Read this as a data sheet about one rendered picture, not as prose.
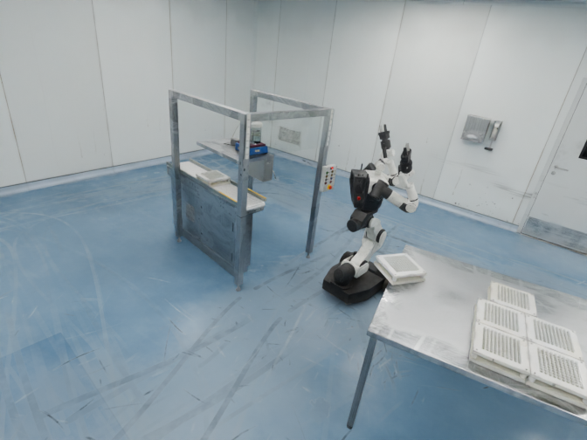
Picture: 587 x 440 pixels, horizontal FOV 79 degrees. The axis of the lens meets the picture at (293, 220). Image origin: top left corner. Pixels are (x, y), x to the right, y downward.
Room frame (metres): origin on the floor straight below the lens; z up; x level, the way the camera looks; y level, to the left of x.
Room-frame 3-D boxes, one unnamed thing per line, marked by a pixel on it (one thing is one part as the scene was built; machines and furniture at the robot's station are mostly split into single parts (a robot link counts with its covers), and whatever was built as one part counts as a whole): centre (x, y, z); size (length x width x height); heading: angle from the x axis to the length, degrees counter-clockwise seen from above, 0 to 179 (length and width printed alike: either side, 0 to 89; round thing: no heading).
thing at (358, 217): (2.83, -0.59, 0.81); 0.28 x 0.13 x 0.18; 139
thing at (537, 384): (1.25, -1.32, 0.83); 0.24 x 0.24 x 0.02; 65
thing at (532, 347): (1.25, -1.32, 0.88); 0.25 x 0.24 x 0.02; 155
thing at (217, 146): (3.03, 0.59, 1.24); 0.62 x 0.38 x 0.04; 48
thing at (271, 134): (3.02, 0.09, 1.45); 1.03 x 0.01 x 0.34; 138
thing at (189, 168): (3.29, 0.86, 0.79); 1.35 x 0.25 x 0.05; 48
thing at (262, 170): (2.99, 0.35, 1.13); 0.22 x 0.11 x 0.20; 48
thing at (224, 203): (3.29, 0.86, 0.76); 1.30 x 0.29 x 0.10; 48
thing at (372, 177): (2.88, -0.60, 1.08); 0.34 x 0.30 x 0.36; 3
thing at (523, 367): (1.36, -1.10, 0.88); 0.25 x 0.24 x 0.02; 155
